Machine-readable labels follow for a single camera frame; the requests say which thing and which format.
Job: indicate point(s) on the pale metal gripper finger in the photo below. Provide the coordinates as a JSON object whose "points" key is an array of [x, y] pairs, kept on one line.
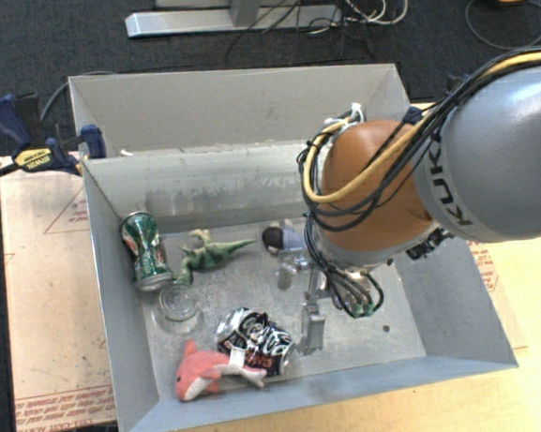
{"points": [[313, 331], [286, 277]]}

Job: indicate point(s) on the small dark-haired doll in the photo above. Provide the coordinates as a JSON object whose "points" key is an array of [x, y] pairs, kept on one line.
{"points": [[279, 239]]}

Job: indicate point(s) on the crushed black drinks can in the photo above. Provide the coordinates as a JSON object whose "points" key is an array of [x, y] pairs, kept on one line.
{"points": [[258, 340]]}

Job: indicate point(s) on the green toy dinosaur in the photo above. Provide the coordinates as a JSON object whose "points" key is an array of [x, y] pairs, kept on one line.
{"points": [[210, 254]]}

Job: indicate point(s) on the clear glass cup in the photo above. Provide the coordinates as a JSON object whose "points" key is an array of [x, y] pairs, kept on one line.
{"points": [[178, 303]]}

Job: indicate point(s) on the pink toy dolphin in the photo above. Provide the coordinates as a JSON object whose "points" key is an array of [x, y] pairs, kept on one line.
{"points": [[201, 369]]}

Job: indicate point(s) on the crushed green drinks can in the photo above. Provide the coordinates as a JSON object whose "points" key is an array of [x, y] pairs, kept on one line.
{"points": [[144, 249]]}

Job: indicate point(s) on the grey metal bin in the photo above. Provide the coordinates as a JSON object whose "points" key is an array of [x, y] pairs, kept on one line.
{"points": [[223, 106]]}

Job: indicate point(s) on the brown cardboard board, red print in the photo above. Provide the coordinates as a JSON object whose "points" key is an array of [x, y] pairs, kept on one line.
{"points": [[51, 286]]}

